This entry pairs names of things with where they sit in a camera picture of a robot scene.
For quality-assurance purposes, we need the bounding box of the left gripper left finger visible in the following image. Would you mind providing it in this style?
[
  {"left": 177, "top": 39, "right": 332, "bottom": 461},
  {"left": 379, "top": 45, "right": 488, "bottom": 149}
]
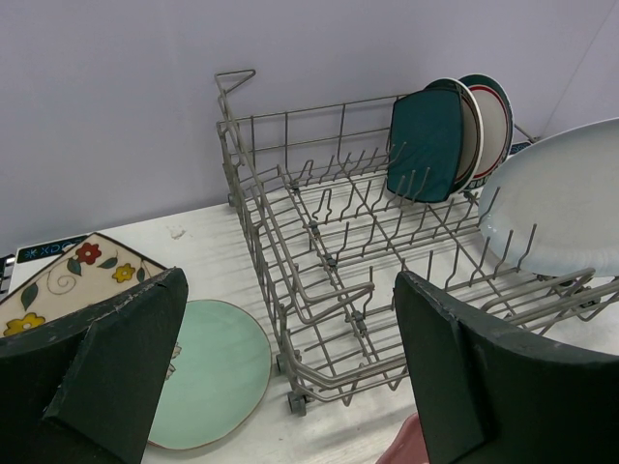
[{"left": 1, "top": 268, "right": 189, "bottom": 463}]

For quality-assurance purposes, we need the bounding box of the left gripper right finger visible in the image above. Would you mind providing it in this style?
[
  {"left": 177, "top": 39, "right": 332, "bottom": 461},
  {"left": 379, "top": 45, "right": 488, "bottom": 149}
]
[{"left": 394, "top": 272, "right": 618, "bottom": 463}]

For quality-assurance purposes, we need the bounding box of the pink polka dot plate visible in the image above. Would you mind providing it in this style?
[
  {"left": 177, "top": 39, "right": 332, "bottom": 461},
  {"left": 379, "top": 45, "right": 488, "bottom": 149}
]
[{"left": 376, "top": 413, "right": 429, "bottom": 464}]

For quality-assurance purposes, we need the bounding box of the white oval plate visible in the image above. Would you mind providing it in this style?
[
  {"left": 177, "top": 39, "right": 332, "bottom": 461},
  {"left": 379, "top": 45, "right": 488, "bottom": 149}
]
[{"left": 479, "top": 119, "right": 618, "bottom": 277}]

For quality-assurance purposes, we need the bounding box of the dark teal square plate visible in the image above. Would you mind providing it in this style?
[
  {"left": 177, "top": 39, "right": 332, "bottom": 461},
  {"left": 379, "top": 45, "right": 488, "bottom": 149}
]
[{"left": 387, "top": 88, "right": 463, "bottom": 203}]

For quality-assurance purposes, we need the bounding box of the cream square floral plate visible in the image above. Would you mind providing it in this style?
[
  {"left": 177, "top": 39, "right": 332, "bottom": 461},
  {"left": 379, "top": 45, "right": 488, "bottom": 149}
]
[{"left": 1, "top": 232, "right": 165, "bottom": 337}]

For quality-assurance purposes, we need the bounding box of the mint green flower plate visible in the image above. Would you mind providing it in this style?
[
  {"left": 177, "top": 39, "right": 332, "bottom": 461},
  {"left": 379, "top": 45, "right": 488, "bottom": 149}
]
[{"left": 149, "top": 300, "right": 272, "bottom": 450}]

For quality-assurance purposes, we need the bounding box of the grey wire dish rack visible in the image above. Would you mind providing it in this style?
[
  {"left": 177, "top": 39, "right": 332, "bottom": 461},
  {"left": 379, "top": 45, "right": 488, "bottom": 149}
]
[{"left": 215, "top": 69, "right": 618, "bottom": 416}]

